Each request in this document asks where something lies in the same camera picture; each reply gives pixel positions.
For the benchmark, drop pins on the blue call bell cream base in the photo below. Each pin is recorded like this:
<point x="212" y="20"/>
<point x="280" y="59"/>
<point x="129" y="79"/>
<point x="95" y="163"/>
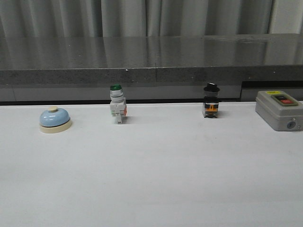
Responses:
<point x="54" y="120"/>

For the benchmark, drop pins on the dark granite counter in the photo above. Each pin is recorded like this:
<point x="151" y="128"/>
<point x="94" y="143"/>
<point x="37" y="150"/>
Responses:
<point x="80" y="70"/>

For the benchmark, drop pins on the grey on off switch box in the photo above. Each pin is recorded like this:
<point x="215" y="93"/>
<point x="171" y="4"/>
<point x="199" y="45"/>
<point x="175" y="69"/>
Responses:
<point x="281" y="111"/>

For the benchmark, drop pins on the green pushbutton switch white body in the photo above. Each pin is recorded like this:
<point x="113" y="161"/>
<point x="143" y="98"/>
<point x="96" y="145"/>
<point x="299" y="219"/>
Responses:
<point x="118" y="105"/>

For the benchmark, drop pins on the black rotary selector switch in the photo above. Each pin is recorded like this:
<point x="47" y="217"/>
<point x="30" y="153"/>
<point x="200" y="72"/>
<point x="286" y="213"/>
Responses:
<point x="211" y="103"/>

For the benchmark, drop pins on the grey curtain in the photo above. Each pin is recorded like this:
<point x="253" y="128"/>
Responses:
<point x="110" y="18"/>

